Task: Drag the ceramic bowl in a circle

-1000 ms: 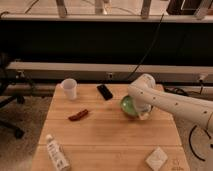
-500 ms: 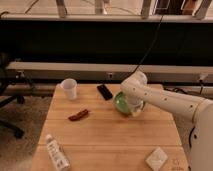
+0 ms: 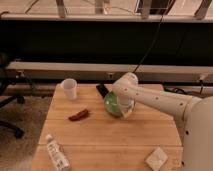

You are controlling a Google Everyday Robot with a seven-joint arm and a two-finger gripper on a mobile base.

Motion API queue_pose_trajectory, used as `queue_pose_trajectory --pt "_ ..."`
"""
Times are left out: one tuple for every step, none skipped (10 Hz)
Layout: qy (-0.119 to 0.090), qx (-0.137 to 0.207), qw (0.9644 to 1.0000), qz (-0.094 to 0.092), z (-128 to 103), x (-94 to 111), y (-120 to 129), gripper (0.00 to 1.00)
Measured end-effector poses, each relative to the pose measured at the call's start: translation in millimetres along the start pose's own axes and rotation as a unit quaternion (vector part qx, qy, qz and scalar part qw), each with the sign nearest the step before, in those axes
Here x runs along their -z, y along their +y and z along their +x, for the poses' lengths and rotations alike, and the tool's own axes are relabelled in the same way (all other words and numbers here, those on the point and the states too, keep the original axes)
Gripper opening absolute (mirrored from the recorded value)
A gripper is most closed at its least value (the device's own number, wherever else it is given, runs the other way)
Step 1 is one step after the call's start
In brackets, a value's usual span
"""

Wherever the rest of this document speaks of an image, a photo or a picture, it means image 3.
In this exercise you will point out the translucent cream gripper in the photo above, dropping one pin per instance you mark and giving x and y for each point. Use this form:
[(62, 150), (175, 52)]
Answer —
[(127, 110)]

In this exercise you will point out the green ceramic bowl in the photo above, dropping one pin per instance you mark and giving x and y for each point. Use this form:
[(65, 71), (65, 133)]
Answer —
[(111, 106)]

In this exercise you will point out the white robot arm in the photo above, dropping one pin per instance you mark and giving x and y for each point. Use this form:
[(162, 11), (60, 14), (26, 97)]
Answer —
[(196, 112)]

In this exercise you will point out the black smartphone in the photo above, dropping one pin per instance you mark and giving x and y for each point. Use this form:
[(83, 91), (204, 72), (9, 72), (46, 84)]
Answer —
[(102, 90)]

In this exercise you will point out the brown chocolate bar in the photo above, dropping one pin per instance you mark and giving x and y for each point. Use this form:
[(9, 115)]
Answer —
[(82, 114)]

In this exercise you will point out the white paper cup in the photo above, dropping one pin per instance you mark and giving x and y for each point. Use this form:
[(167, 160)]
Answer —
[(69, 87)]

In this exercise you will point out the clear plastic water bottle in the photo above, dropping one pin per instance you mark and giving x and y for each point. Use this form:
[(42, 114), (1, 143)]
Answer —
[(57, 156)]

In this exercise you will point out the long white wall rail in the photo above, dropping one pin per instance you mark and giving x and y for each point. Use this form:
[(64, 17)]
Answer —
[(109, 72)]

